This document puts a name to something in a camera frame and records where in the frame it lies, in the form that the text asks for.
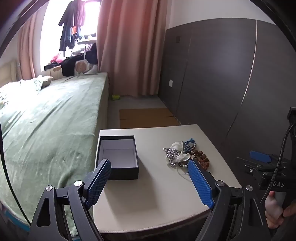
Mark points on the beige cardboard box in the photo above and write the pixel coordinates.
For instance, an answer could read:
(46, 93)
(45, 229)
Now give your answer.
(56, 72)

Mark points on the black jewelry box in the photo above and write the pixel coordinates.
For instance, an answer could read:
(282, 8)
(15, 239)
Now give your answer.
(124, 172)

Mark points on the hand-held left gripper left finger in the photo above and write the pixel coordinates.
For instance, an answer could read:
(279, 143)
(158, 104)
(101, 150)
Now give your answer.
(99, 183)

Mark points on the blue bead jewelry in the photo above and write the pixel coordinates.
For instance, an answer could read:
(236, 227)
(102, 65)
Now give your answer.
(188, 145)

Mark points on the white fabric flower jewelry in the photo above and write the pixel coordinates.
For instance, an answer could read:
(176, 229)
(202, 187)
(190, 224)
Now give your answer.
(182, 157)

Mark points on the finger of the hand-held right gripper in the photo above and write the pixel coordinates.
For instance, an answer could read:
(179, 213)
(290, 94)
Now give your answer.
(260, 157)

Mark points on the beige headboard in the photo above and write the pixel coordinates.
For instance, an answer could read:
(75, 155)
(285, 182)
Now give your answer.
(8, 71)

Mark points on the person's right hand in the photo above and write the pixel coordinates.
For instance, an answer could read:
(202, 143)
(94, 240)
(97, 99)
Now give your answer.
(274, 207)

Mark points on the purple hanging garment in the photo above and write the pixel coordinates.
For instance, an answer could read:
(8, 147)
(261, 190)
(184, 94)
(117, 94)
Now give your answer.
(80, 14)

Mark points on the flat cardboard sheet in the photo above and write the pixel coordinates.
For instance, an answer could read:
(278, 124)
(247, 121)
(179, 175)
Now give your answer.
(145, 118)

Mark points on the small green packet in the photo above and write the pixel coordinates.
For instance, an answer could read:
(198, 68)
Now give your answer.
(115, 97)

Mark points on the white wall socket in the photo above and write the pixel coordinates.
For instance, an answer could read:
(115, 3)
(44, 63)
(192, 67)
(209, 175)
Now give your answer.
(171, 83)

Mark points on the beige pillow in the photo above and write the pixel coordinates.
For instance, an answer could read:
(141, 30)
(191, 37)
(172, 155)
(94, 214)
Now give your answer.
(46, 80)

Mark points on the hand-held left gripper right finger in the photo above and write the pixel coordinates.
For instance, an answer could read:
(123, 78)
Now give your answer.
(200, 183)

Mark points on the white brown cushion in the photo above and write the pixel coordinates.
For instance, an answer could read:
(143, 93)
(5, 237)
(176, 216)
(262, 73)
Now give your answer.
(84, 66)

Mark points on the pile of dark clothes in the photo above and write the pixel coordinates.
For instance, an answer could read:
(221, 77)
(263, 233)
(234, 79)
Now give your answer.
(71, 64)

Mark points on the pink curtain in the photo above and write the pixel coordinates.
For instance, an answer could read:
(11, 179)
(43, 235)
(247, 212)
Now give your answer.
(131, 46)
(27, 51)

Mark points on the bed with green sheet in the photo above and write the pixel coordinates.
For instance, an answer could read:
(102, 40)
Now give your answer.
(53, 120)

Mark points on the pale green quilt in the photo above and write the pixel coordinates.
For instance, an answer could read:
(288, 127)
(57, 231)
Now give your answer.
(18, 91)

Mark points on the silver rhinestone jewelry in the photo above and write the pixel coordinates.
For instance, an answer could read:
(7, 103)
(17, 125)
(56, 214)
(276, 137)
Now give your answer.
(172, 153)

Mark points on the dark hanging garment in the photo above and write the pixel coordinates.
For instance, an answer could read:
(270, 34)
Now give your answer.
(67, 27)

